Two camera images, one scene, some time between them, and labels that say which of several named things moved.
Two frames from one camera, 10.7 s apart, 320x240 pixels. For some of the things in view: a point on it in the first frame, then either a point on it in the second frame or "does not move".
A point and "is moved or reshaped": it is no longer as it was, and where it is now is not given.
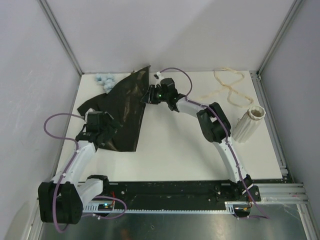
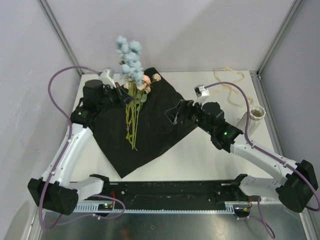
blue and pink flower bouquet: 107,80 is moved or reshaped
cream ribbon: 213,93 → 231,87
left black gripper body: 108,130 → 112,95
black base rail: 162,194 does not move
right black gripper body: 157,95 → 193,113
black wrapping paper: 124,103 is moved or reshaped
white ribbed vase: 247,122 does not move
